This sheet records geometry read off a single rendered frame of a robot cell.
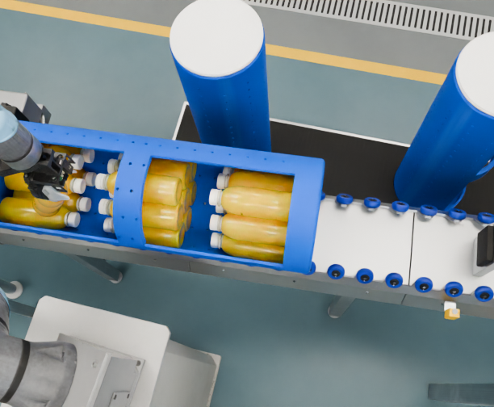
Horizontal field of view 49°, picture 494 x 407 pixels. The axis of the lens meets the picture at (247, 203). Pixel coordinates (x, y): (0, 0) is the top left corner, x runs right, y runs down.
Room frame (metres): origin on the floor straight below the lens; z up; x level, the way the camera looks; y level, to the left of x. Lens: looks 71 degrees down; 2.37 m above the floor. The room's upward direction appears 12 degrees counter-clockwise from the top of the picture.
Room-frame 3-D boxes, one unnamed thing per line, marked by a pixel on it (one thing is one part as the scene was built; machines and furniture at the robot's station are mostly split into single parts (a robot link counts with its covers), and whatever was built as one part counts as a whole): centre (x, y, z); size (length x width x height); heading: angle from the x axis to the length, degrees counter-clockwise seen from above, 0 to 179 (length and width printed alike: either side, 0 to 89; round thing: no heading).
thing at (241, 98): (0.99, -0.01, 0.59); 0.28 x 0.28 x 0.88
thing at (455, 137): (0.68, -0.77, 0.59); 0.28 x 0.28 x 0.88
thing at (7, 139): (0.52, 0.41, 1.52); 0.09 x 0.08 x 0.11; 114
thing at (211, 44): (0.99, -0.01, 1.03); 0.28 x 0.28 x 0.01
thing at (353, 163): (0.77, -0.38, 0.07); 1.50 x 0.52 x 0.15; 65
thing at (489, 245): (0.22, -0.57, 1.00); 0.10 x 0.04 x 0.15; 160
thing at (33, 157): (0.52, 0.41, 1.44); 0.08 x 0.08 x 0.05
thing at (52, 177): (0.52, 0.40, 1.36); 0.09 x 0.08 x 0.12; 70
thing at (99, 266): (0.59, 0.64, 0.31); 0.06 x 0.06 x 0.63; 70
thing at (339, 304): (0.25, -0.28, 0.31); 0.06 x 0.06 x 0.63; 70
